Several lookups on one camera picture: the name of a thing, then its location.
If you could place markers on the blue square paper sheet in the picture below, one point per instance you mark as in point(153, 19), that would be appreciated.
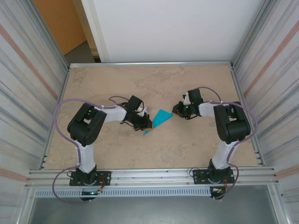
point(161, 117)

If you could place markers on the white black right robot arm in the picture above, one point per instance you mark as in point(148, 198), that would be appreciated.
point(233, 126)

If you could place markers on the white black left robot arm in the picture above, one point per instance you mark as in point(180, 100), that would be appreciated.
point(86, 128)

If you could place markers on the translucent corrugated side panel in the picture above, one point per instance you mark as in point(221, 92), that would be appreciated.
point(18, 93)
point(280, 93)

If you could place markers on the orange wooden door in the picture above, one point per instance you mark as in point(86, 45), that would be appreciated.
point(58, 23)

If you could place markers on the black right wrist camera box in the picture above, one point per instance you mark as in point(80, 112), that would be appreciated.
point(195, 96)

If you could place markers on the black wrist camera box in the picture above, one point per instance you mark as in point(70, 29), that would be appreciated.
point(135, 102)
point(195, 96)

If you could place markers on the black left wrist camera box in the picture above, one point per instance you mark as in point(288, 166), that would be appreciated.
point(135, 102)

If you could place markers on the wide aluminium mounting rail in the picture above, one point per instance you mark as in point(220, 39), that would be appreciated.
point(151, 177)

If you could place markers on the long aluminium table edge rail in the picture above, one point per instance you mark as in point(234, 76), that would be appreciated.
point(151, 63)

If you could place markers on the aluminium table side rail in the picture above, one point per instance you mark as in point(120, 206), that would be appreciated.
point(241, 98)
point(63, 88)

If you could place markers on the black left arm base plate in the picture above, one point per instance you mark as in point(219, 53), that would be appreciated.
point(105, 177)

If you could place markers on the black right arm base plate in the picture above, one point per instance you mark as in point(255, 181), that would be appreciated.
point(198, 176)

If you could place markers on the aluminium corner post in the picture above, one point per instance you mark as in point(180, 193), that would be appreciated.
point(254, 35)
point(45, 35)

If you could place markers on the white door frame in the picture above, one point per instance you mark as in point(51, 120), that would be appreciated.
point(94, 28)

